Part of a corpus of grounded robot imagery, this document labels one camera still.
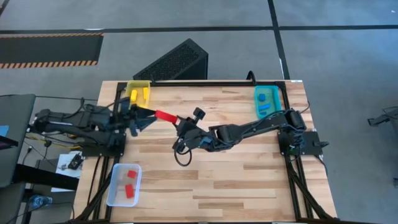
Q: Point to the blue card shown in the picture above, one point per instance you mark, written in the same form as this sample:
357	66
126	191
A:
3	130

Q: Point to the white paper sheet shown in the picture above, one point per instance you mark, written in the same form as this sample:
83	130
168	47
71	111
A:
62	177

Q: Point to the black crossbar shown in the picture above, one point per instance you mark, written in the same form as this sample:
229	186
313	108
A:
46	177

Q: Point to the red cube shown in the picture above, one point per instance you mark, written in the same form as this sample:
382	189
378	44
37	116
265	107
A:
132	174

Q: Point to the teal plastic bin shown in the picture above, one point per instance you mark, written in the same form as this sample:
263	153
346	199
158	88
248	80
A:
272	96

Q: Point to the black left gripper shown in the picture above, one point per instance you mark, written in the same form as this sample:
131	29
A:
127	116

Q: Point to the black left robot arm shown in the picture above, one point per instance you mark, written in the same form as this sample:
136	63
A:
77	123

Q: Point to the black hazard-striped floor mat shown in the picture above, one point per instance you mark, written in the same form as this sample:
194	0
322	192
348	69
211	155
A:
49	49

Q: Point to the yellow plastic bin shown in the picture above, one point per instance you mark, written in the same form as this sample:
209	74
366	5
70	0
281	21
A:
140	87

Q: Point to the small black device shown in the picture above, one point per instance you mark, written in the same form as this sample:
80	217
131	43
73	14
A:
75	161

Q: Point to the long blue block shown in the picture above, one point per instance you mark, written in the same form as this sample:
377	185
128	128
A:
264	107

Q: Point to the long red block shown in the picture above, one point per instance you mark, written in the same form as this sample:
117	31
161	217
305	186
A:
166	116

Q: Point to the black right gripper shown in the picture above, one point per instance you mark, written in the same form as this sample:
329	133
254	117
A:
194	137

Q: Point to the thick yellow block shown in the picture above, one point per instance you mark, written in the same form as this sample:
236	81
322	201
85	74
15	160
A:
134	95

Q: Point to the clear plastic bin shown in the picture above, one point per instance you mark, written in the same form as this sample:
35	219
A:
119	186

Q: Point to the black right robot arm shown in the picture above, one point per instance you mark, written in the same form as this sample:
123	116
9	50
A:
248	127

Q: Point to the grey desk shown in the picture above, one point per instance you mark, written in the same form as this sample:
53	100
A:
14	133

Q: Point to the short red block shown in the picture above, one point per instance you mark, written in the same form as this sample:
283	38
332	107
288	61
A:
129	191

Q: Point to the black mesh box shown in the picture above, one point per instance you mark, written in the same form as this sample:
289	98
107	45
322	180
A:
177	60

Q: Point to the black floor stand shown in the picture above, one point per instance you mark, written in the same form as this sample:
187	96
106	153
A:
384	119

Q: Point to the clear water bottle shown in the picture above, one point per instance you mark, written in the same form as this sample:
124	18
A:
40	201

